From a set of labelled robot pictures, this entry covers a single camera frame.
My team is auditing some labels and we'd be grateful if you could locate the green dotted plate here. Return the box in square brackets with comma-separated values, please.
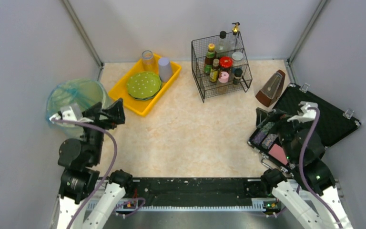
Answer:
[126, 72, 162, 100]

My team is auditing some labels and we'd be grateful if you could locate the small black lid jar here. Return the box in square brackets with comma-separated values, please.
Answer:
[233, 68, 243, 85]

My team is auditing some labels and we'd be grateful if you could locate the pink lid spice jar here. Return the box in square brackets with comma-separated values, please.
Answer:
[218, 71, 229, 83]

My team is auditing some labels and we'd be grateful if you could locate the pink transparent cup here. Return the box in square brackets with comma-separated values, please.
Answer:
[142, 59, 157, 73]

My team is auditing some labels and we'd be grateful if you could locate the silver lid white can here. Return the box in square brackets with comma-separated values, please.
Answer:
[231, 51, 244, 73]

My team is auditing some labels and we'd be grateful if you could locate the small yellow oil bottle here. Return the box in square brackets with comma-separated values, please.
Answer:
[209, 58, 220, 83]

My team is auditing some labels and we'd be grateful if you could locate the red lid sauce jar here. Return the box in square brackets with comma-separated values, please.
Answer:
[219, 56, 233, 73]

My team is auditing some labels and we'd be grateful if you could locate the blue transparent cup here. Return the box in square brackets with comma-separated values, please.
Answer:
[142, 50, 155, 60]

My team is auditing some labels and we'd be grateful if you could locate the purple plastic cup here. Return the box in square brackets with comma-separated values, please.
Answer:
[158, 57, 173, 83]

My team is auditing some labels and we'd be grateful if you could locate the yellow cap sauce bottle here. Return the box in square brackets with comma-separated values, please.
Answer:
[203, 43, 216, 74]

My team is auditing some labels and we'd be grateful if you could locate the blue dotted plate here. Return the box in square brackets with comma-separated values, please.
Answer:
[129, 93, 158, 101]

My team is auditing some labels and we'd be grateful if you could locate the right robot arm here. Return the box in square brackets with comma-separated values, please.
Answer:
[248, 103, 353, 229]

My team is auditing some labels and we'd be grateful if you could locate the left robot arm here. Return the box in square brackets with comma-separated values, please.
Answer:
[50, 98, 133, 229]

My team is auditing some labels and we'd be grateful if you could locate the yellow plastic tray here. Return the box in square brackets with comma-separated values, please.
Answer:
[108, 54, 182, 117]

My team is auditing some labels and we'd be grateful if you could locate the brown metronome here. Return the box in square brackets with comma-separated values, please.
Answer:
[255, 70, 285, 107]

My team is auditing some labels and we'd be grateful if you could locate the trash bin with green bag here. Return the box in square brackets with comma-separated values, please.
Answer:
[46, 78, 113, 139]

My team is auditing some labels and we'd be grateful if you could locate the black poker chip case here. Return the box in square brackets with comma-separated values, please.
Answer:
[248, 83, 361, 170]

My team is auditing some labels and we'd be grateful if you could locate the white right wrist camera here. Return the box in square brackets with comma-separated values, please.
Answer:
[287, 101, 318, 123]

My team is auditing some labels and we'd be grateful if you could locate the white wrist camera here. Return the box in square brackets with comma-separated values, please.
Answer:
[49, 103, 93, 125]
[287, 101, 318, 123]

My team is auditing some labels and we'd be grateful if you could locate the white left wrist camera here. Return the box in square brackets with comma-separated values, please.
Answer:
[49, 103, 93, 125]

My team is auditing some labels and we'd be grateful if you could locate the black wire rack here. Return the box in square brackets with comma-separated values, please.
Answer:
[191, 33, 253, 101]

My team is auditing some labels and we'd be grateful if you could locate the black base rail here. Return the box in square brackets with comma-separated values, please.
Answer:
[56, 177, 345, 212]

